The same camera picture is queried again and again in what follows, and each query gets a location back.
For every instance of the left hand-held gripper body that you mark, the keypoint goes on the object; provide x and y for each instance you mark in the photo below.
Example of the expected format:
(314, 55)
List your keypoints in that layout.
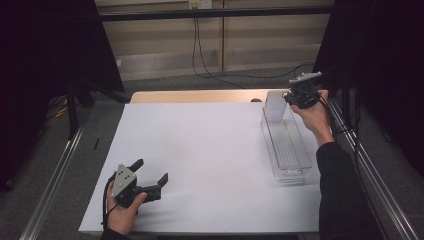
(125, 183)

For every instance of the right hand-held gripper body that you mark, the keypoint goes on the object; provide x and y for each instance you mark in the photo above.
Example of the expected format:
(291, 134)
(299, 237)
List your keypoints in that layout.
(305, 91)

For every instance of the translucent iridescent phone case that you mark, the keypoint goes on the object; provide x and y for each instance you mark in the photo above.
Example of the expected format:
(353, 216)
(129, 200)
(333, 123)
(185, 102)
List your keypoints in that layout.
(275, 105)

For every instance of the clear plastic storage bin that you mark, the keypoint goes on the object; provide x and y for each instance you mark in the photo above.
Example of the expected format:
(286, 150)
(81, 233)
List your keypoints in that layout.
(286, 146)

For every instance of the person's right hand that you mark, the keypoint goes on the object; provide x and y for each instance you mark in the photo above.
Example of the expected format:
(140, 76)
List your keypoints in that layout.
(313, 116)

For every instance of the person's left hand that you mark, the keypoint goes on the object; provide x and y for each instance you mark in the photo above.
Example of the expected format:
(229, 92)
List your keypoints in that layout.
(123, 215)

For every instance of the white table mat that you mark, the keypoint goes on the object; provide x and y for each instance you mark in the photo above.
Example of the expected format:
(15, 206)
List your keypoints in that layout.
(200, 160)

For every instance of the small black pen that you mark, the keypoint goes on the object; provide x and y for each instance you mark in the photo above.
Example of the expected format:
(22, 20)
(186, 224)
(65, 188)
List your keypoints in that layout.
(96, 143)

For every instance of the black curtain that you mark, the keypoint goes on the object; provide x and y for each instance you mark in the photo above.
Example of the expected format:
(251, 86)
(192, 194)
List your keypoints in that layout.
(50, 50)
(383, 66)

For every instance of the black metal stand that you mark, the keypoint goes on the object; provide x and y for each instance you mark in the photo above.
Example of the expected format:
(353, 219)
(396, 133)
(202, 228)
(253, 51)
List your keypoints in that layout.
(73, 110)

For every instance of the wooden table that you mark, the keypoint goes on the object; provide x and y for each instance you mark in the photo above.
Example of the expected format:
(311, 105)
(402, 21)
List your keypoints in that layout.
(200, 96)

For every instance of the aluminium rail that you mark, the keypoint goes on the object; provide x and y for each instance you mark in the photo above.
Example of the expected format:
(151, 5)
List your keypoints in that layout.
(373, 173)
(50, 186)

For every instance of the white wall socket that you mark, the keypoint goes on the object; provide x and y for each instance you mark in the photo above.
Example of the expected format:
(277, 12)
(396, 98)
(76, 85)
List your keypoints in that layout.
(200, 4)

